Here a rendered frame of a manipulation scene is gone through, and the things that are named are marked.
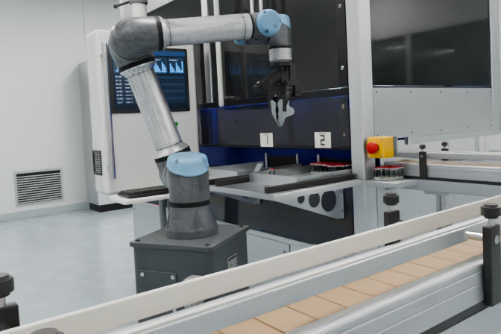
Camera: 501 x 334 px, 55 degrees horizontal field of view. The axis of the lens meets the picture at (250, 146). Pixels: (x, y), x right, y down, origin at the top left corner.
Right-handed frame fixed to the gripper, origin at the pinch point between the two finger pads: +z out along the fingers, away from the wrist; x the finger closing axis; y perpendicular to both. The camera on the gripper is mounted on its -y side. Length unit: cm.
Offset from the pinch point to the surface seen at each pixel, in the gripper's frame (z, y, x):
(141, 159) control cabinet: 15, -10, 89
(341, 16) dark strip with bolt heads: -36.6, 27.9, -4.5
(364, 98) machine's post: -6.8, 28.8, -12.5
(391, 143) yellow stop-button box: 8.9, 31.1, -21.7
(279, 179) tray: 19.4, 1.4, 2.8
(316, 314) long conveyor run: 16, -74, -91
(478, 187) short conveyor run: 23, 38, -47
